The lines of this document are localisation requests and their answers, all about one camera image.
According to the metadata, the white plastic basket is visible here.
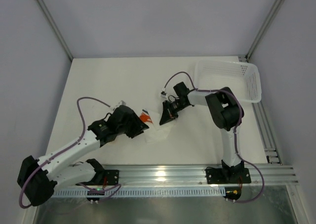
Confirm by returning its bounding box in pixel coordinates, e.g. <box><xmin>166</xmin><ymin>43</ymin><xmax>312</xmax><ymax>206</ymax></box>
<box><xmin>194</xmin><ymin>60</ymin><xmax>262</xmax><ymax>103</ymax></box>

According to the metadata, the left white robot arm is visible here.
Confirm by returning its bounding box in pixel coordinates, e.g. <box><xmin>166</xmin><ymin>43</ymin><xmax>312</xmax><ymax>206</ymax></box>
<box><xmin>17</xmin><ymin>105</ymin><xmax>149</xmax><ymax>209</ymax></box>

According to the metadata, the orange plastic fork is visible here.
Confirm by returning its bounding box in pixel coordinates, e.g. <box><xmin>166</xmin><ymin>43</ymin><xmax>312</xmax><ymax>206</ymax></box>
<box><xmin>140</xmin><ymin>116</ymin><xmax>153</xmax><ymax>123</ymax></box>

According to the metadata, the aluminium frame post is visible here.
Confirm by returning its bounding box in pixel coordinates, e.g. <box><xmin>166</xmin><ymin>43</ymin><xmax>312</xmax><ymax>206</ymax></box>
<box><xmin>35</xmin><ymin>0</ymin><xmax>74</xmax><ymax>62</ymax></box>
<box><xmin>245</xmin><ymin>0</ymin><xmax>285</xmax><ymax>62</ymax></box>

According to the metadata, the left aluminium frame post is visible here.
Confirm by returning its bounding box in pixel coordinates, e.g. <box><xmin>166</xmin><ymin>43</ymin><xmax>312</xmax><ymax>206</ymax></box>
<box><xmin>35</xmin><ymin>0</ymin><xmax>74</xmax><ymax>62</ymax></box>

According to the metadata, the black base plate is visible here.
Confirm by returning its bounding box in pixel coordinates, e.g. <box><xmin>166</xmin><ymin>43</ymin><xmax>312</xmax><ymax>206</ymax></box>
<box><xmin>205</xmin><ymin>167</ymin><xmax>252</xmax><ymax>184</ymax></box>
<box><xmin>98</xmin><ymin>170</ymin><xmax>119</xmax><ymax>186</ymax></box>

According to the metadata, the aluminium mounting rail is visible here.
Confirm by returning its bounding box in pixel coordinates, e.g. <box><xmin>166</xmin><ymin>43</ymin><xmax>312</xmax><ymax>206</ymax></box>
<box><xmin>105</xmin><ymin>164</ymin><xmax>299</xmax><ymax>186</ymax></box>

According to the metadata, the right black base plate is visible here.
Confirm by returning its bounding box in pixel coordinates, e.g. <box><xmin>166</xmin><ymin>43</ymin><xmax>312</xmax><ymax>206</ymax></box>
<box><xmin>205</xmin><ymin>167</ymin><xmax>252</xmax><ymax>184</ymax></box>

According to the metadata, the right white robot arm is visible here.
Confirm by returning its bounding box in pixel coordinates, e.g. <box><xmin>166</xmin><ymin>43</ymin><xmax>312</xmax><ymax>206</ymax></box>
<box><xmin>159</xmin><ymin>82</ymin><xmax>246</xmax><ymax>184</ymax></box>

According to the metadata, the orange plastic spoon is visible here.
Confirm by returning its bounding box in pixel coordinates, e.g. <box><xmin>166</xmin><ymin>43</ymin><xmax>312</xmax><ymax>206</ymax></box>
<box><xmin>139</xmin><ymin>113</ymin><xmax>149</xmax><ymax>123</ymax></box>

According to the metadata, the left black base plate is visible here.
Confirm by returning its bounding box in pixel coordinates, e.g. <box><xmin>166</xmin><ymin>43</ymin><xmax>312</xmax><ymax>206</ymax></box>
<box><xmin>98</xmin><ymin>170</ymin><xmax>119</xmax><ymax>186</ymax></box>

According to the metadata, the white paper napkin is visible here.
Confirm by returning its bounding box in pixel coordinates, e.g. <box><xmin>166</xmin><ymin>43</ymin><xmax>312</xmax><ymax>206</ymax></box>
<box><xmin>144</xmin><ymin>109</ymin><xmax>175</xmax><ymax>143</ymax></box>

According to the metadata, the right aluminium frame post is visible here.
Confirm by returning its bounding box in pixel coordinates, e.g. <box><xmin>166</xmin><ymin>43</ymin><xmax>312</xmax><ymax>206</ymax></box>
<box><xmin>245</xmin><ymin>0</ymin><xmax>285</xmax><ymax>62</ymax></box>

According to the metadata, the right side aluminium rail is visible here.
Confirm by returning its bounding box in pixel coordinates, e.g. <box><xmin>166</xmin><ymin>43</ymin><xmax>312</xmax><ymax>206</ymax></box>
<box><xmin>252</xmin><ymin>102</ymin><xmax>283</xmax><ymax>166</ymax></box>

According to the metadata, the white slotted cable duct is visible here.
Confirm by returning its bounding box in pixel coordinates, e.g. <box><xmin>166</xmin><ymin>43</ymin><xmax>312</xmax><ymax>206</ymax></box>
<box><xmin>52</xmin><ymin>186</ymin><xmax>226</xmax><ymax>198</ymax></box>

